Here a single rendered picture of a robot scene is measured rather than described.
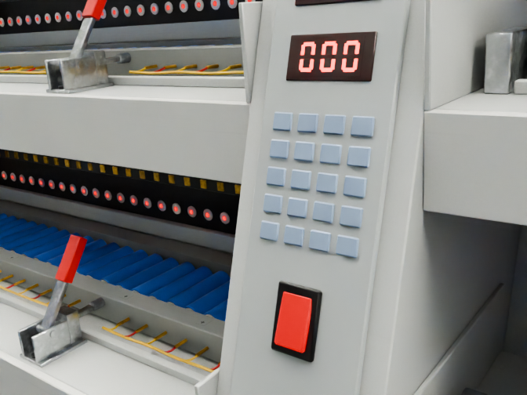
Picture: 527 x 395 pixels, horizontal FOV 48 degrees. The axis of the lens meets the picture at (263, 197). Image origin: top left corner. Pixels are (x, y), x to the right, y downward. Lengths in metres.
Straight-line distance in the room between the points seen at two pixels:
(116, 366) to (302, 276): 0.20
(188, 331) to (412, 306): 0.20
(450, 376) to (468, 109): 0.15
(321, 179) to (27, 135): 0.27
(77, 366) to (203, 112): 0.21
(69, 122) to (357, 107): 0.23
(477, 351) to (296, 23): 0.22
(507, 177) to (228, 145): 0.15
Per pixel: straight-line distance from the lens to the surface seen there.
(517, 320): 0.46
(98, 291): 0.51
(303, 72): 0.29
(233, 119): 0.32
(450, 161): 0.26
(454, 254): 0.33
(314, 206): 0.28
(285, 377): 0.30
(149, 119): 0.37
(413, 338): 0.29
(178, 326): 0.44
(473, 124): 0.26
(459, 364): 0.36
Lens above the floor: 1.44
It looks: 3 degrees down
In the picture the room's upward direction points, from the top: 7 degrees clockwise
